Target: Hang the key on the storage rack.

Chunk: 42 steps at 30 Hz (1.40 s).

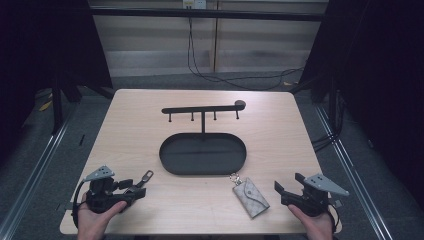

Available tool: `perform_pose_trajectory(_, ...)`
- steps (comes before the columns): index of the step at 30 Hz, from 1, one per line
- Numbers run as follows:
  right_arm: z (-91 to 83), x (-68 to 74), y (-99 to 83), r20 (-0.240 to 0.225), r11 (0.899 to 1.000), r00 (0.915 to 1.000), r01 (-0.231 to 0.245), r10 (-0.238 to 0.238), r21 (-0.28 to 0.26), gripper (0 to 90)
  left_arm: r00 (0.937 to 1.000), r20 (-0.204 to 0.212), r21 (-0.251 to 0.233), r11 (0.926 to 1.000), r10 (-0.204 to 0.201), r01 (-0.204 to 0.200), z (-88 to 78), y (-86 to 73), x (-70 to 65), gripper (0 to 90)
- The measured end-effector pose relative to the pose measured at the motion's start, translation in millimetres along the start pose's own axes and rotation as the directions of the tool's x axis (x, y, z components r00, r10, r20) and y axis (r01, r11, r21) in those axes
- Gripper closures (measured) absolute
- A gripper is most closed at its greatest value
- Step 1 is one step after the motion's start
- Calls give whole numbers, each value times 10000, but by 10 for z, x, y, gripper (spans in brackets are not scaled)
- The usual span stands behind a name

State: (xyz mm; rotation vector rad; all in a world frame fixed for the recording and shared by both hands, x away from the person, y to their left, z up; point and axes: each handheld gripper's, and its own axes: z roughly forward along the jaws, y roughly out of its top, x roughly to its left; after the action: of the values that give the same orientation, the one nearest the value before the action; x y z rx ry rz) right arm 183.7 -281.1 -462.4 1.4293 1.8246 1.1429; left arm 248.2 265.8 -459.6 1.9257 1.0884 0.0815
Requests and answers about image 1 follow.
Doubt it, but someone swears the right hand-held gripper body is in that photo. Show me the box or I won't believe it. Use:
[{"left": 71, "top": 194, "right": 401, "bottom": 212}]
[{"left": 280, "top": 172, "right": 351, "bottom": 218}]

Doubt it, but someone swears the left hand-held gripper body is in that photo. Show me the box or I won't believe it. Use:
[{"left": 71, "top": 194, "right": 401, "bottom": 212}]
[{"left": 83, "top": 165, "right": 134, "bottom": 215}]

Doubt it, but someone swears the grey key pouch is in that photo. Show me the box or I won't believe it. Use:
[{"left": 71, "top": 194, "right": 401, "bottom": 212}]
[{"left": 228, "top": 172, "right": 271, "bottom": 220}]

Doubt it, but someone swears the black key rack with tray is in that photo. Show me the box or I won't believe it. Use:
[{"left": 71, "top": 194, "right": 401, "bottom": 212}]
[{"left": 158, "top": 99, "right": 248, "bottom": 177}]

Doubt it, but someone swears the person's left hand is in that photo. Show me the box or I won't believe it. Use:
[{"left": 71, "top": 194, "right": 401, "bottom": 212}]
[{"left": 76, "top": 192, "right": 128, "bottom": 240}]

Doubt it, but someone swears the person's right hand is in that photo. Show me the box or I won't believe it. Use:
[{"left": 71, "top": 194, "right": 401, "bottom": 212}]
[{"left": 287, "top": 203, "right": 335, "bottom": 240}]

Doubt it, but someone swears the black metal stand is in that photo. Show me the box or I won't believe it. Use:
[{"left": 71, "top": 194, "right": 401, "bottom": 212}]
[{"left": 50, "top": 74, "right": 65, "bottom": 135}]

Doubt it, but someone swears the yellow scrap on floor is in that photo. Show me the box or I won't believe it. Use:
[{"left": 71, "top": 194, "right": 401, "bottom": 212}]
[{"left": 38, "top": 99, "right": 54, "bottom": 113}]

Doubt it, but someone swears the black curtain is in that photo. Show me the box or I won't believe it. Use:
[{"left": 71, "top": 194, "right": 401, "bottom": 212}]
[
  {"left": 0, "top": 0, "right": 114, "bottom": 168},
  {"left": 293, "top": 0, "right": 424, "bottom": 211}
]

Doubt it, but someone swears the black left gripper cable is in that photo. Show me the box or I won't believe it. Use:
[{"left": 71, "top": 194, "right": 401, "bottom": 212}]
[{"left": 71, "top": 179, "right": 88, "bottom": 230}]

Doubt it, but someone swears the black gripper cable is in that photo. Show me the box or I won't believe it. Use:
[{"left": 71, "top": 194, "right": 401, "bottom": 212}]
[
  {"left": 327, "top": 199, "right": 342, "bottom": 234},
  {"left": 71, "top": 179, "right": 88, "bottom": 230}
]

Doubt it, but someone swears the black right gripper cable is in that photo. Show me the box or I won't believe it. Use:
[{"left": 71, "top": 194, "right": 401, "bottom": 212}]
[{"left": 327, "top": 199, "right": 342, "bottom": 234}]

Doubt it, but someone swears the metal floor rail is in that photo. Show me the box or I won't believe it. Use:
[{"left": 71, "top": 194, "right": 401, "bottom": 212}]
[
  {"left": 0, "top": 108, "right": 76, "bottom": 240},
  {"left": 314, "top": 105, "right": 392, "bottom": 240}
]

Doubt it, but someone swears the bundle of black floor cables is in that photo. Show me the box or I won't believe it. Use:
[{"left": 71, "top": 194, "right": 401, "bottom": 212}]
[{"left": 311, "top": 91, "right": 346, "bottom": 153}]

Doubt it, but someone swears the black cable hanging from wall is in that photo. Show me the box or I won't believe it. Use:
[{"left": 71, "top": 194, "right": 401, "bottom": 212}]
[{"left": 186, "top": 16, "right": 305, "bottom": 92}]

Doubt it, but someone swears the black horizontal frame bar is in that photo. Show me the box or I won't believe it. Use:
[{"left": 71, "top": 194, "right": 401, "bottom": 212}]
[{"left": 89, "top": 7, "right": 325, "bottom": 23}]

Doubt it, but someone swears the white wall outlet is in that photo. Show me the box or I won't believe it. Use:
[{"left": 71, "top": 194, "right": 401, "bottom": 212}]
[{"left": 182, "top": 0, "right": 207, "bottom": 10}]

